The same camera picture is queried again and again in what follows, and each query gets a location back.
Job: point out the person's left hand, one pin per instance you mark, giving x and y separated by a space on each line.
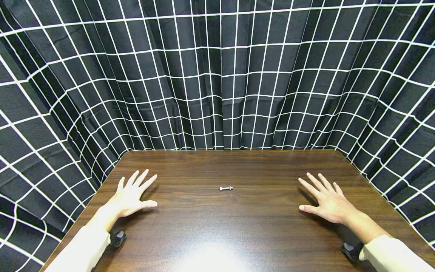
128 200

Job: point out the person's right hand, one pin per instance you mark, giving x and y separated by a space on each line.
331 206

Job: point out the person's left little finger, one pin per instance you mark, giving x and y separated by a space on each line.
121 184

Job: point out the person's right ring finger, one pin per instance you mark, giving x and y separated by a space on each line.
325 181

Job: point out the person's left index finger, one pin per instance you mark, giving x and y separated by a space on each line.
148 183

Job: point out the person's right index finger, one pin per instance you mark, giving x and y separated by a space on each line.
307 187

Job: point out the person's right thumb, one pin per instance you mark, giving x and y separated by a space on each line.
309 208

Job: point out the person's left ring finger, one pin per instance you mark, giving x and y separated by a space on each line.
133 177

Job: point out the person's right little finger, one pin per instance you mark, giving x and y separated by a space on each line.
338 188

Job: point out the person's left thumb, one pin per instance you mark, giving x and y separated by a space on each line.
146 204

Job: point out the person's left middle finger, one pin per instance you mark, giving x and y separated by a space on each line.
141 177

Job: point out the person's right middle finger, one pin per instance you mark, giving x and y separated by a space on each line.
315 181

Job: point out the person's left forearm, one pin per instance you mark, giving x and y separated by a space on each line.
89 241

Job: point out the person's right forearm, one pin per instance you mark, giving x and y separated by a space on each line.
384 247

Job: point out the black wrist band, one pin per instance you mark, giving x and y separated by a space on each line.
117 238
351 251

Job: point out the small silver bolt with nut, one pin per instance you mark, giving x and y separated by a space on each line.
226 188

